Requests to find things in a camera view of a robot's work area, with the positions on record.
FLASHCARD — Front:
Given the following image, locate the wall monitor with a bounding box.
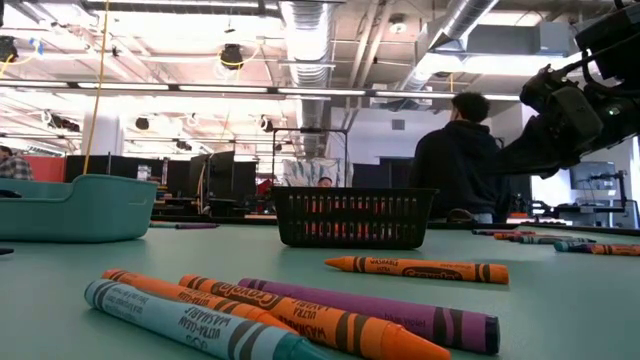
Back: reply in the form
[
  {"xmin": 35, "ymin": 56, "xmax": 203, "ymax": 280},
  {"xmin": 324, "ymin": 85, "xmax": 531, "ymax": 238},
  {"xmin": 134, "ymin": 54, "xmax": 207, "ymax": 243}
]
[{"xmin": 568, "ymin": 160, "xmax": 617, "ymax": 191}]

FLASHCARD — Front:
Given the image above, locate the black plastic basket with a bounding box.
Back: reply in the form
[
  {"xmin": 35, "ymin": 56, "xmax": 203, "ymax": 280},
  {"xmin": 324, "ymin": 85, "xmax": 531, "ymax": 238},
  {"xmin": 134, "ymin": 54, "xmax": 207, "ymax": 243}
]
[{"xmin": 272, "ymin": 186, "xmax": 440, "ymax": 250}]

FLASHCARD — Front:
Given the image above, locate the black metal rig frame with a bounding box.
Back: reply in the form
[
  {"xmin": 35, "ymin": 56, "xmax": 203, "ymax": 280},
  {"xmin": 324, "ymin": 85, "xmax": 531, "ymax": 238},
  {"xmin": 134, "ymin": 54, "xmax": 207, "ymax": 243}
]
[{"xmin": 271, "ymin": 127, "xmax": 350, "ymax": 189}]

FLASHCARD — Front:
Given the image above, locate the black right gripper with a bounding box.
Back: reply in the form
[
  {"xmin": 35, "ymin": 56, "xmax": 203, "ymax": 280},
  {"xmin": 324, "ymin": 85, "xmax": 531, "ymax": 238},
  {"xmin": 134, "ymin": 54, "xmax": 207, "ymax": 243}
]
[{"xmin": 494, "ymin": 67, "xmax": 607, "ymax": 180}]

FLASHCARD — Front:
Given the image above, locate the orange crayon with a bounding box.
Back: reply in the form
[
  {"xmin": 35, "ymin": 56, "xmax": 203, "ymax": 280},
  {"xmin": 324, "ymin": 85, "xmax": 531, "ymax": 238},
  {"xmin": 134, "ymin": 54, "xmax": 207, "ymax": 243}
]
[
  {"xmin": 101, "ymin": 268, "xmax": 299, "ymax": 334},
  {"xmin": 323, "ymin": 255, "xmax": 511, "ymax": 286},
  {"xmin": 493, "ymin": 232, "xmax": 574, "ymax": 242},
  {"xmin": 178, "ymin": 273, "xmax": 452, "ymax": 360},
  {"xmin": 589, "ymin": 243, "xmax": 640, "ymax": 257}
]

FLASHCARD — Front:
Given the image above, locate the black monitor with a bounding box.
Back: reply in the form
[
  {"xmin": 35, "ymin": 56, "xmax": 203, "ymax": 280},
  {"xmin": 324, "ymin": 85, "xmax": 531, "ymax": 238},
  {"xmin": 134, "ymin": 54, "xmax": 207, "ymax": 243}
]
[{"xmin": 188, "ymin": 150, "xmax": 236, "ymax": 201}]

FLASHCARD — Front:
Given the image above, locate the red partition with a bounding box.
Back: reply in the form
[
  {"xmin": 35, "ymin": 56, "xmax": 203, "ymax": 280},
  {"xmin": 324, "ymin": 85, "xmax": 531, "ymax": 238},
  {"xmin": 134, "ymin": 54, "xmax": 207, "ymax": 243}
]
[{"xmin": 23, "ymin": 154, "xmax": 67, "ymax": 184}]

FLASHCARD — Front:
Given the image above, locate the black partition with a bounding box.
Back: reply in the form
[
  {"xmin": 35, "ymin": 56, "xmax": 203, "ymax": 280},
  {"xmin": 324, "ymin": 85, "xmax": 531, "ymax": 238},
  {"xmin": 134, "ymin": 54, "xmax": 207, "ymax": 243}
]
[{"xmin": 64, "ymin": 154, "xmax": 166, "ymax": 185}]

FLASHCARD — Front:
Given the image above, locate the black cabinet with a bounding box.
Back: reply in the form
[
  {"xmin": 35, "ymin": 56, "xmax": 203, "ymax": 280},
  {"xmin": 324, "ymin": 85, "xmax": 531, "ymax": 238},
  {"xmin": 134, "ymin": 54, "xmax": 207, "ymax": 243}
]
[{"xmin": 352, "ymin": 157, "xmax": 416, "ymax": 190}]

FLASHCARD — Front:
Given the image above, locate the black robot stand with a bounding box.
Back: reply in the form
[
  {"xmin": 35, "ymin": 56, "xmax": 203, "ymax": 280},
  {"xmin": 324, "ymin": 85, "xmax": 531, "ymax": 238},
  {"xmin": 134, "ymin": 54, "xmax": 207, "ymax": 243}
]
[{"xmin": 588, "ymin": 169, "xmax": 630, "ymax": 229}]

